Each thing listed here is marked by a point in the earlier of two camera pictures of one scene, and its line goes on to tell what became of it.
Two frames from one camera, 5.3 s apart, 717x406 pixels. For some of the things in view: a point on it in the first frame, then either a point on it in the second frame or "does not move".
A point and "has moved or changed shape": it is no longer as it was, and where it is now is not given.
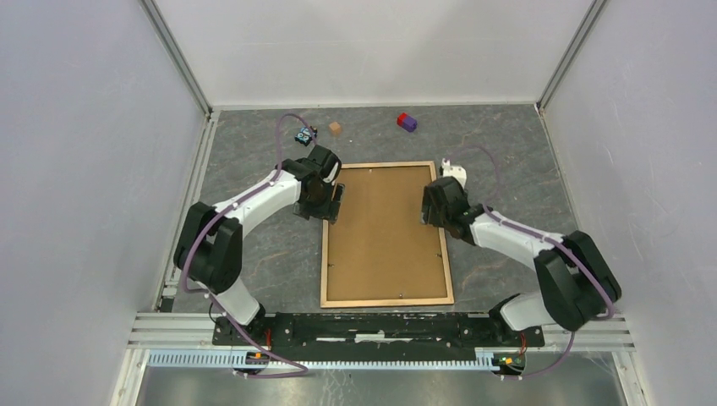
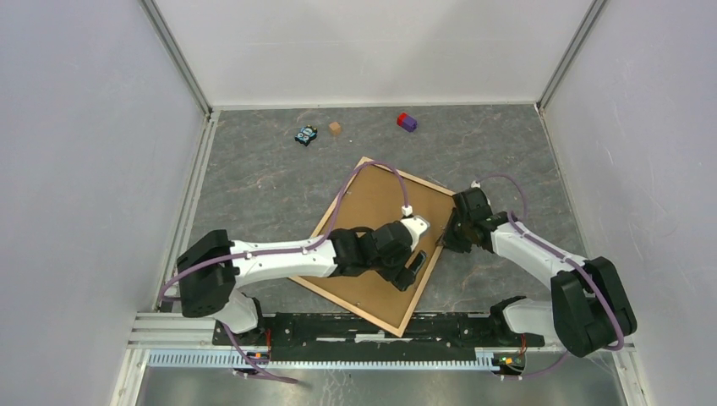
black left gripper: x=328 y=211 to x=402 y=277
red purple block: x=407 y=122 does not move
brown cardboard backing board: x=379 y=248 has moved or changed shape
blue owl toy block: x=304 y=135 does not move
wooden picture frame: x=325 y=304 to x=352 y=307
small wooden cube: x=335 y=128 does not move
